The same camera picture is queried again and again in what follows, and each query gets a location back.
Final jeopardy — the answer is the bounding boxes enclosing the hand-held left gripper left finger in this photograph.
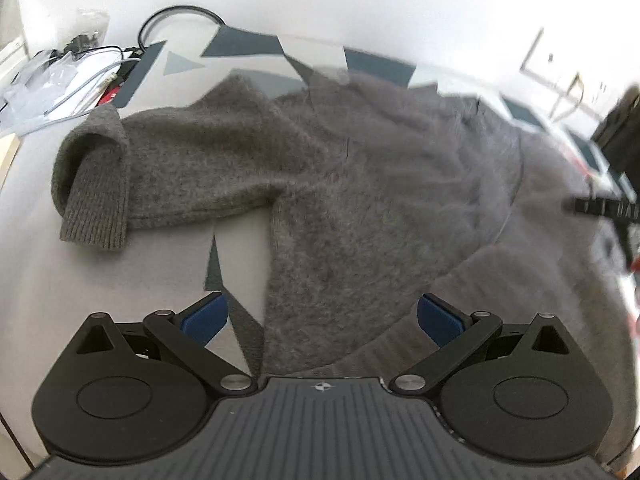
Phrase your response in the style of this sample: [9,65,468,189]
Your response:
[62,291,257,395]

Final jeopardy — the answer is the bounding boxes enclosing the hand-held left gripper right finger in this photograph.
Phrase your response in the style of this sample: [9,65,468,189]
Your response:
[390,292,581,396]

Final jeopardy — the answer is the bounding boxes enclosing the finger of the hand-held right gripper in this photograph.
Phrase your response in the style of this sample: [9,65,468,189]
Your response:
[562,195,640,222]

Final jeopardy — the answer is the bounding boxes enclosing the grey knit sweater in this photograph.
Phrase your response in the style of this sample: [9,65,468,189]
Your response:
[52,67,640,381]

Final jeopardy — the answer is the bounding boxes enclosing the black pouch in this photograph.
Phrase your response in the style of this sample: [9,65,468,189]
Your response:
[592,87,640,161]

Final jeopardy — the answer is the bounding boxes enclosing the geometric patterned bed sheet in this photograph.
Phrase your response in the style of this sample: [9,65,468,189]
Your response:
[0,25,640,480]

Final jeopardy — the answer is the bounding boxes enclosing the small red object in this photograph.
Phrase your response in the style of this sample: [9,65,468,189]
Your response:
[97,80,126,107]

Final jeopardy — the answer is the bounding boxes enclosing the plastic bag of black parts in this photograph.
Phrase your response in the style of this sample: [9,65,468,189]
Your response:
[65,7,110,53]

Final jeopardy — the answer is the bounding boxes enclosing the white plugged cable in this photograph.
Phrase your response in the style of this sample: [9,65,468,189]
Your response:
[550,72,588,122]

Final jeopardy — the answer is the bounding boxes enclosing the white wall socket panel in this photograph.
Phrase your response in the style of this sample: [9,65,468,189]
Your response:
[520,27,618,123]

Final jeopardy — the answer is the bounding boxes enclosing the pile of white cables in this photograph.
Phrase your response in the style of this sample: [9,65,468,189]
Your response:
[0,45,146,133]

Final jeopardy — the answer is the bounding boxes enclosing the black cable loop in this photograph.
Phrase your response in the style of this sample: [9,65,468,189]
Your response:
[136,5,228,58]

